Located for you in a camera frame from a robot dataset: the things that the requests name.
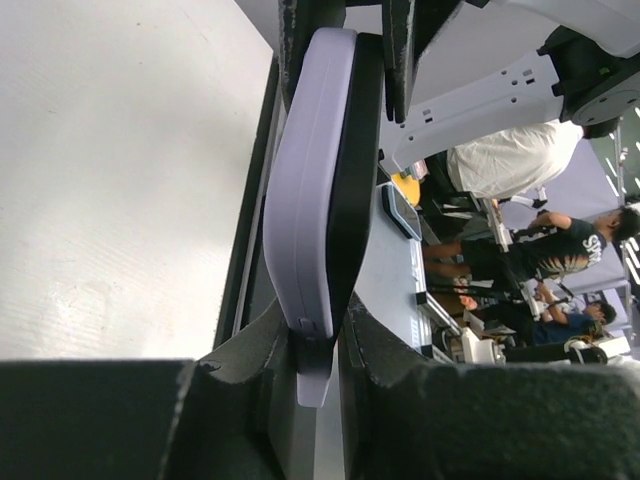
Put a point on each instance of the black smartphone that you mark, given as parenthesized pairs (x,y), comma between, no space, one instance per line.
(400,210)
(351,201)

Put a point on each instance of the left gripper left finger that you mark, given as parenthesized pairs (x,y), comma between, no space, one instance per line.
(150,419)

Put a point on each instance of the person in black t-shirt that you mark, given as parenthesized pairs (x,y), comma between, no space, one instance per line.
(571,246)

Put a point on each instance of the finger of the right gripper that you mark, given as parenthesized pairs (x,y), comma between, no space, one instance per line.
(298,21)
(408,28)

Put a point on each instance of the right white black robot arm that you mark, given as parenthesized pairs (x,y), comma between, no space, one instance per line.
(586,72)

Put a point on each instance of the lavender phone case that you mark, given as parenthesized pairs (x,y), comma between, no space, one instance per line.
(297,205)

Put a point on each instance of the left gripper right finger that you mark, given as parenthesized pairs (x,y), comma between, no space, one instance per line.
(408,417)

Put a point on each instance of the person in blue shirt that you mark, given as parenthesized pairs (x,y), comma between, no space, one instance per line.
(558,326)

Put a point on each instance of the person in white shirt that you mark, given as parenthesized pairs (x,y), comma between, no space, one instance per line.
(512,161)

